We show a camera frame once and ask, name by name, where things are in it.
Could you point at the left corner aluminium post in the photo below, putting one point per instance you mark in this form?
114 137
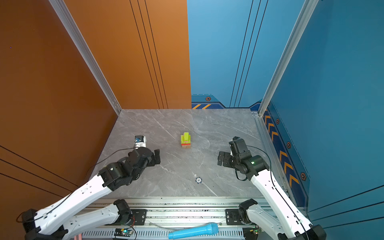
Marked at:
75 34

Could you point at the corner aluminium post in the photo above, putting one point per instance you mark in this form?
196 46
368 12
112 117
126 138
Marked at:
75 34
301 23

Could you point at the lone green wood block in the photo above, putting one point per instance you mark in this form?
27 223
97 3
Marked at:
186 135

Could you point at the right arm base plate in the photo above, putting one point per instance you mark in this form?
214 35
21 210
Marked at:
233 218

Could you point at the right corner aluminium post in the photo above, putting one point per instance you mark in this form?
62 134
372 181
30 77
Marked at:
301 23

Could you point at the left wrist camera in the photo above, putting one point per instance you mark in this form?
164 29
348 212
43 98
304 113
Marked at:
140 142

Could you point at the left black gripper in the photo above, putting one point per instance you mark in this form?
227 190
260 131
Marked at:
153 161

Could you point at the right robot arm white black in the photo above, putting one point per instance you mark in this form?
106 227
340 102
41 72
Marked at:
288 223

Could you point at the aluminium rail frame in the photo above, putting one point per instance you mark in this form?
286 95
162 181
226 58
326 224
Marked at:
168 213

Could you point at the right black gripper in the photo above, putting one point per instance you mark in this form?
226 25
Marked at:
226 156

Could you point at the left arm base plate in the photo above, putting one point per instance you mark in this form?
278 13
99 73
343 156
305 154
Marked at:
138 217

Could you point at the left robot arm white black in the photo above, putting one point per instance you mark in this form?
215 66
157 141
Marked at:
63 221

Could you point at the small circuit board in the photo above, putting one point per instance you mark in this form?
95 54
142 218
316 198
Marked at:
124 233

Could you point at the cyan toy microphone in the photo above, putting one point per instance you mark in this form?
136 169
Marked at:
209 229

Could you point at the blue poker chip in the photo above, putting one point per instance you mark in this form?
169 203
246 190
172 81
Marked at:
198 179

